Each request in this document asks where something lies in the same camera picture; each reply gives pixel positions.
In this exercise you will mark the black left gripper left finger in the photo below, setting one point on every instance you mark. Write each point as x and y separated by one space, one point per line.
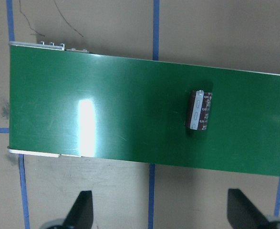
81 214

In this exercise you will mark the green conveyor belt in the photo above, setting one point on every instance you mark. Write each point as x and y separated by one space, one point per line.
80 104

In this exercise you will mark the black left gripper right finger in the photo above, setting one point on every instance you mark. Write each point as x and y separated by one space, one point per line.
242 213

